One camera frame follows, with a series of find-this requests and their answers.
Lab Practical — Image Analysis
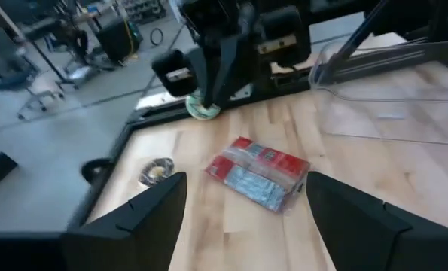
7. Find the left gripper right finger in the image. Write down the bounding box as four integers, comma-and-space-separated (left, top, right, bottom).
306, 172, 448, 271

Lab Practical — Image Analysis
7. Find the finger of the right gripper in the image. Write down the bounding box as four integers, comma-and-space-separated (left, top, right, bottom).
214, 5, 312, 108
151, 47, 219, 109

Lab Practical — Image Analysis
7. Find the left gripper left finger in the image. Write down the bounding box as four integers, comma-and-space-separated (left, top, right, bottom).
0, 171, 188, 271

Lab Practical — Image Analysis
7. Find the clear plastic container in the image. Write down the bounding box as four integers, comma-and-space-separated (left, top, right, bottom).
308, 35, 448, 148

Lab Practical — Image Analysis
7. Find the black equipment case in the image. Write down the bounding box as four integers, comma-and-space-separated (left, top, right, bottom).
95, 17, 144, 65

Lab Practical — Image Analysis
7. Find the black clamp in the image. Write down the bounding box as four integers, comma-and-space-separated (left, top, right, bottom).
80, 157, 114, 186

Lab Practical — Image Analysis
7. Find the grey office chair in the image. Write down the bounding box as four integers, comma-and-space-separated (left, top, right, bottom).
16, 67, 66, 121

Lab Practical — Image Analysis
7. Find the black cable coil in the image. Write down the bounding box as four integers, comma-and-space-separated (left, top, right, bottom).
149, 27, 165, 47

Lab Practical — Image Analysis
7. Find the black aluminium table frame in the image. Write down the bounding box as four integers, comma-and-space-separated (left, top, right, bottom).
67, 37, 448, 233

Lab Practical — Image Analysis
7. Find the grey metal bracket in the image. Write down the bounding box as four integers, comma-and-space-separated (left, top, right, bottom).
229, 83, 254, 102

